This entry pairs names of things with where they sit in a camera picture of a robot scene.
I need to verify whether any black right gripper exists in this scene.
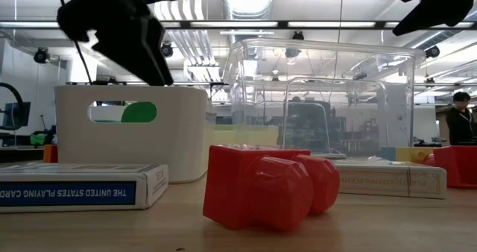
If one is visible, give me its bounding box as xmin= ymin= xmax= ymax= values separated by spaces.
xmin=392 ymin=0 xmax=475 ymax=37

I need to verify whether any small green background object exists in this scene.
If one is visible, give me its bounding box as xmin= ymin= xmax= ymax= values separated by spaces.
xmin=29 ymin=131 xmax=49 ymax=147

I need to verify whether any clear plastic container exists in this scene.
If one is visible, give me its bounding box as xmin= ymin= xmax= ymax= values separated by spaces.
xmin=223 ymin=38 xmax=426 ymax=160

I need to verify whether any green foam die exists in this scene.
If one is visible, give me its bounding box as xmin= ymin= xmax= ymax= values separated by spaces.
xmin=121 ymin=101 xmax=158 ymax=124

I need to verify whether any silver ceiling duct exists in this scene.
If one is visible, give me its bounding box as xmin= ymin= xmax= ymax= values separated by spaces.
xmin=223 ymin=0 xmax=275 ymax=20

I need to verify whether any orange toy block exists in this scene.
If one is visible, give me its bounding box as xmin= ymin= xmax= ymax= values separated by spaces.
xmin=43 ymin=144 xmax=59 ymax=164

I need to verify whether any person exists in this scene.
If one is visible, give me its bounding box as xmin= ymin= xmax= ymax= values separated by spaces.
xmin=445 ymin=91 xmax=477 ymax=147

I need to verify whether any blue toy block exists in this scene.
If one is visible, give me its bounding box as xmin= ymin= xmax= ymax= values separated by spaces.
xmin=380 ymin=146 xmax=397 ymax=162

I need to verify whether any white plastic bin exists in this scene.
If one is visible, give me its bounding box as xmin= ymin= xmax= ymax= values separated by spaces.
xmin=54 ymin=86 xmax=213 ymax=184

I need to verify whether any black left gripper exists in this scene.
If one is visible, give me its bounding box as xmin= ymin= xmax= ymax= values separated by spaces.
xmin=56 ymin=0 xmax=180 ymax=86

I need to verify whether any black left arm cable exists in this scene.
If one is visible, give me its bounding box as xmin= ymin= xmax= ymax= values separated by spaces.
xmin=54 ymin=0 xmax=94 ymax=86

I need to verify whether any yellow toy brick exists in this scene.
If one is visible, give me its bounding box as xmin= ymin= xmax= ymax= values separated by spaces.
xmin=394 ymin=146 xmax=435 ymax=164

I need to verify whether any black horizontal rail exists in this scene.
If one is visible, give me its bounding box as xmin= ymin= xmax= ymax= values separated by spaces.
xmin=66 ymin=76 xmax=224 ymax=87

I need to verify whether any black overhead beam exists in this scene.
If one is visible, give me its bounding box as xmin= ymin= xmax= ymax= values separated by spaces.
xmin=0 ymin=19 xmax=477 ymax=31

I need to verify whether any dark background monitor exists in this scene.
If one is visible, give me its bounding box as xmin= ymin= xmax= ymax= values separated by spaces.
xmin=1 ymin=101 xmax=31 ymax=130

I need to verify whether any red toy brick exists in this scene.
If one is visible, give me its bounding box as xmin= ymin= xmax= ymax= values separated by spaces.
xmin=424 ymin=145 xmax=477 ymax=189
xmin=203 ymin=145 xmax=341 ymax=233

